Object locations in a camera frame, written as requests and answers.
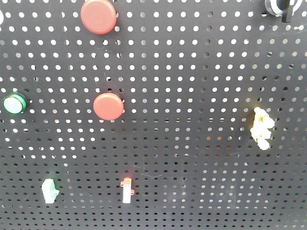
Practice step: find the lower red push button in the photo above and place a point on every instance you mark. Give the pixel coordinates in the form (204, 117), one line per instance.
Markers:
(108, 106)

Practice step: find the green illuminated push button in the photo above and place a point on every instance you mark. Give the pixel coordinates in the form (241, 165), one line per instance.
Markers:
(15, 103)

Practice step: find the black rotary selector switch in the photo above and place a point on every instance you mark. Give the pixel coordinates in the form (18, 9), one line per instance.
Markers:
(283, 8)

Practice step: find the black perforated pegboard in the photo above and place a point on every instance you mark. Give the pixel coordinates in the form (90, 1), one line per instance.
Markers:
(189, 73)

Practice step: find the large upper red button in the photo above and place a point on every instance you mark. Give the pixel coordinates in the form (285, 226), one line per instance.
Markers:
(98, 16)

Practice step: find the red white contact block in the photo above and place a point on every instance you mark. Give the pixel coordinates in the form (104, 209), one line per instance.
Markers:
(128, 192)

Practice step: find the green white contact block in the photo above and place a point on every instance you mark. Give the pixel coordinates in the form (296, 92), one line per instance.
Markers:
(49, 191)

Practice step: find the yellow white contact block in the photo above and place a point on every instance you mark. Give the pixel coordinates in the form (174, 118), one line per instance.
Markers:
(260, 130)

